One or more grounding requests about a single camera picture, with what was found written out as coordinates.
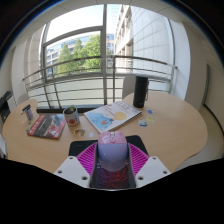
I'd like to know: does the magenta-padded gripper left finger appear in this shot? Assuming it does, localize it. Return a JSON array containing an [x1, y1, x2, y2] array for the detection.
[[53, 142, 99, 188]]

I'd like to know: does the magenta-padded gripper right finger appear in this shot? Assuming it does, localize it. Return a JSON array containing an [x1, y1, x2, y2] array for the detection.
[[127, 142, 172, 188]]

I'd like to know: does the pink and lilac computer mouse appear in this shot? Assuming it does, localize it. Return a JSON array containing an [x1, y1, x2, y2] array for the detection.
[[97, 130, 129, 172]]

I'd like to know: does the black mouse pad red-blue print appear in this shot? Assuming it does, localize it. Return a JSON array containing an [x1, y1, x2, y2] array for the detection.
[[68, 134, 149, 189]]

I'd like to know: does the small patterned sticker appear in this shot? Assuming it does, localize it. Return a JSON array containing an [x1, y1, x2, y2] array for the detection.
[[73, 128, 87, 138]]

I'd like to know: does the red magazine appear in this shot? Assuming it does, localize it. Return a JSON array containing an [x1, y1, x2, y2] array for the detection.
[[26, 113, 67, 140]]

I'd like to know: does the small white plant pot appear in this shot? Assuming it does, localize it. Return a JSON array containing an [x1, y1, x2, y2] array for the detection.
[[62, 105, 81, 128]]

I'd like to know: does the light blue magazine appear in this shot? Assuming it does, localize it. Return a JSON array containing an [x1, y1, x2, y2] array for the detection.
[[83, 100, 143, 134]]

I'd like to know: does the small printed can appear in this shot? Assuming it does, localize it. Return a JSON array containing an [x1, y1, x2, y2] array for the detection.
[[21, 104, 35, 122]]

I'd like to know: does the black cylinder speaker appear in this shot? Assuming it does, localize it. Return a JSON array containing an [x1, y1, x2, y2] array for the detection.
[[132, 75, 150, 109]]

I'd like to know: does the white chair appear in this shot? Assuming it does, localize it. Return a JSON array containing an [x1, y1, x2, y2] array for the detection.
[[16, 93, 30, 106], [121, 73, 138, 100]]

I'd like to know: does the black printer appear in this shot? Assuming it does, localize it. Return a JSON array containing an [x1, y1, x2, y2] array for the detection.
[[0, 90, 14, 123]]

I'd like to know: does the metal balcony railing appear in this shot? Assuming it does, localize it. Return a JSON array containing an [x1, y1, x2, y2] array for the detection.
[[22, 54, 178, 111]]

